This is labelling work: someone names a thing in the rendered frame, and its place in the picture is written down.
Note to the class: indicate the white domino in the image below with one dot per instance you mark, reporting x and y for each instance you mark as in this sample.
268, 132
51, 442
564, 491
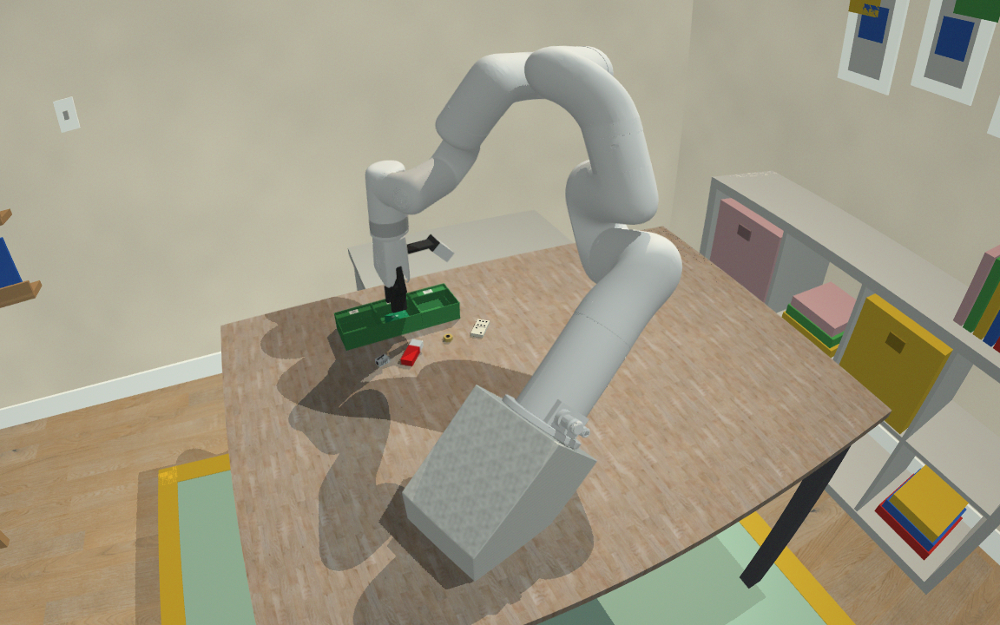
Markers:
480, 328

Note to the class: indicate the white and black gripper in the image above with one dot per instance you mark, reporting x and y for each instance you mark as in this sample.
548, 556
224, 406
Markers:
390, 259

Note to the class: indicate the green rack of bins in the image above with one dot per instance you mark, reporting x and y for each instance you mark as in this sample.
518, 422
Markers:
424, 303

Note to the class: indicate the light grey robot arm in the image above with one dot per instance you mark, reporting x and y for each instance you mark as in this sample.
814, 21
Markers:
622, 189

